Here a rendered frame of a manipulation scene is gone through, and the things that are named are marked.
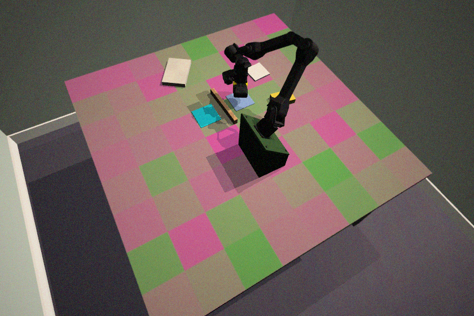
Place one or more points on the wooden rectangular bar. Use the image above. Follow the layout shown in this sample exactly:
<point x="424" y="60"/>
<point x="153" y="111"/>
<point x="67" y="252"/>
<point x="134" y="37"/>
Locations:
<point x="224" y="106"/>

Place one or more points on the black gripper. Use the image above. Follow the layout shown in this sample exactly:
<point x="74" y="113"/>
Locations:
<point x="240" y="90"/>

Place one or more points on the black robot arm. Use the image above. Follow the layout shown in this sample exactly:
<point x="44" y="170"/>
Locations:
<point x="278" y="107"/>

